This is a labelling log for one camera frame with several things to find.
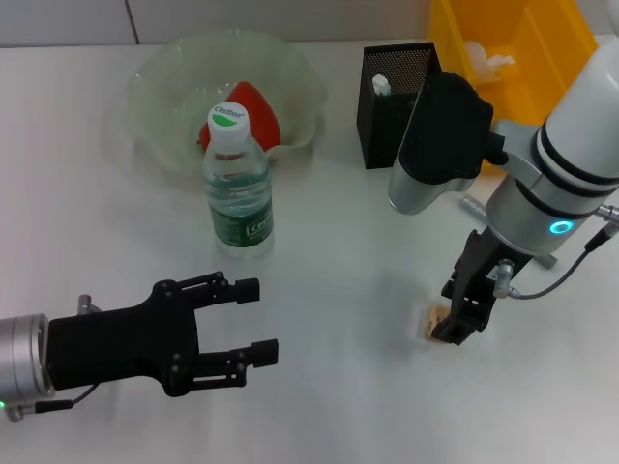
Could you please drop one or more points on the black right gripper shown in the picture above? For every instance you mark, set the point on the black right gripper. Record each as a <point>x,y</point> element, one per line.
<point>488,261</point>

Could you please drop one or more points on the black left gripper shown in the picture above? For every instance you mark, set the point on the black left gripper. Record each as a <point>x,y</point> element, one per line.
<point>121,348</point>

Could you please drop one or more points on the beige eraser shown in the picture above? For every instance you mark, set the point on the beige eraser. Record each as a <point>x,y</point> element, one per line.
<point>435,321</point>

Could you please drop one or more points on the grey glitter pen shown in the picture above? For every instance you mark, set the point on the grey glitter pen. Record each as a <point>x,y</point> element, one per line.
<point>471,203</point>

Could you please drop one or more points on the clear water bottle green label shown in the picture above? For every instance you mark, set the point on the clear water bottle green label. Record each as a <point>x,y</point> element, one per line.
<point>237,193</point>

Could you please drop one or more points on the red-orange wrinkled orange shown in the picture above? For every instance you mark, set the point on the red-orange wrinkled orange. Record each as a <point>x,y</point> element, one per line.
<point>258,111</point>

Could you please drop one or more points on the mint green utility knife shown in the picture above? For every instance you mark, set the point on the mint green utility knife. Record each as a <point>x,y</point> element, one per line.
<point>382,84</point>

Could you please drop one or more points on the white paper ball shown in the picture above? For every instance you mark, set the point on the white paper ball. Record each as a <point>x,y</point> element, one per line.
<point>488,63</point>

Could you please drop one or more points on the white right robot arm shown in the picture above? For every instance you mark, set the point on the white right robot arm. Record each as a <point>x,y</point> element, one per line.
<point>580,121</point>

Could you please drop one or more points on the black mesh pen holder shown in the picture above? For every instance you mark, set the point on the black mesh pen holder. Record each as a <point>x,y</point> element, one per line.
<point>382,135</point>

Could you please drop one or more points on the pale green glass fruit plate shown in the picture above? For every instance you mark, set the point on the pale green glass fruit plate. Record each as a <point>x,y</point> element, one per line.
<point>164,82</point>

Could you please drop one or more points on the yellow plastic bin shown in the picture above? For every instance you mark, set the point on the yellow plastic bin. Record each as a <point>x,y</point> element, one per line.
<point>532,58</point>

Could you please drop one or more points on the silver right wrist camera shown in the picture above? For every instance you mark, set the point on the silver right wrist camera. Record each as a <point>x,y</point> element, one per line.
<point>445,135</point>

